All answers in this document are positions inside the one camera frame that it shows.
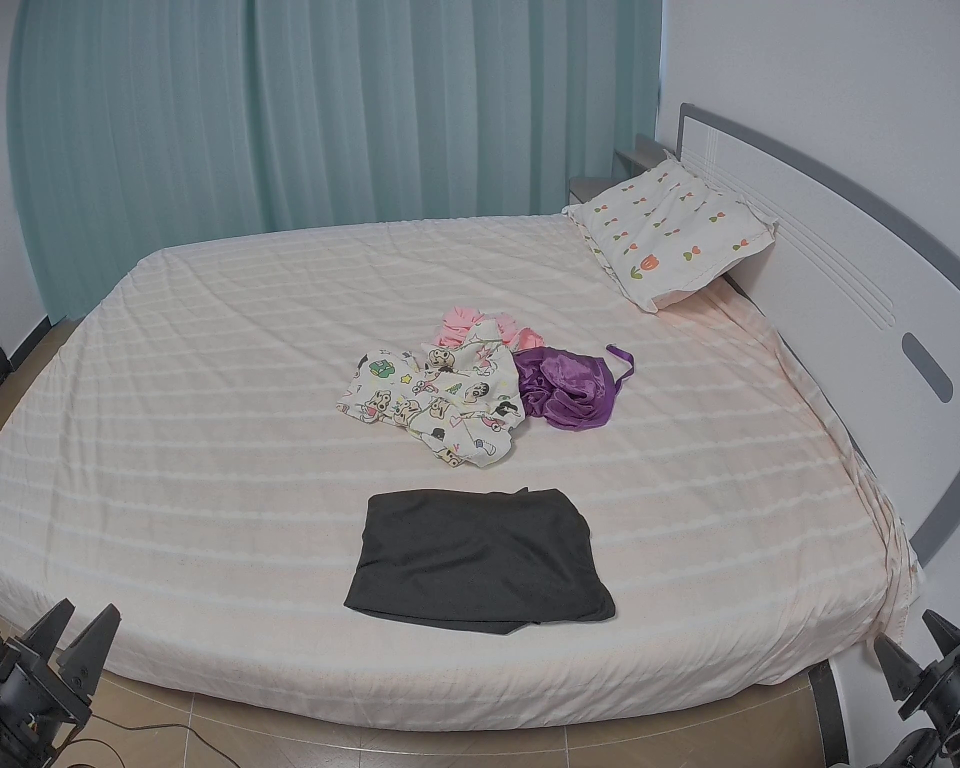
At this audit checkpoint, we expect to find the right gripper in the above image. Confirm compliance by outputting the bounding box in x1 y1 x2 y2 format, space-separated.
872 608 960 735

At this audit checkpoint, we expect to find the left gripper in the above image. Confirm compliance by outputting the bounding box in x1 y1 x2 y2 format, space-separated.
0 597 123 744

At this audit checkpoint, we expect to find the black T-shirt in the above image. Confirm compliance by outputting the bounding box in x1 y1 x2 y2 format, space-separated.
343 486 618 636

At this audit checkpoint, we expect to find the bed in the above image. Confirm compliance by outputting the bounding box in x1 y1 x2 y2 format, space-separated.
0 102 960 768

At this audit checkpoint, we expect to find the purple garment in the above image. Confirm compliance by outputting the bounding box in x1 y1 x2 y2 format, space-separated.
511 343 637 433

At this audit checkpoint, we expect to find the white printed pyjama top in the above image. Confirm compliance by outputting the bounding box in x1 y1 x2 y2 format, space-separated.
334 318 528 470

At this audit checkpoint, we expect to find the white printed pillow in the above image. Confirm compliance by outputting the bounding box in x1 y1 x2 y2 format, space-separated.
561 152 780 315

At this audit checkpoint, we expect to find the pink garment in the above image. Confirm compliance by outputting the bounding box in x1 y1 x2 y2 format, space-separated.
438 303 546 354

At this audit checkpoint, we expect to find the grey bedside table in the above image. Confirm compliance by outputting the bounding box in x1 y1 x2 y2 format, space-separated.
567 134 681 207

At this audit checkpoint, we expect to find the black cable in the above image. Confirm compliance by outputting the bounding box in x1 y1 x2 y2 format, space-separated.
54 712 230 768

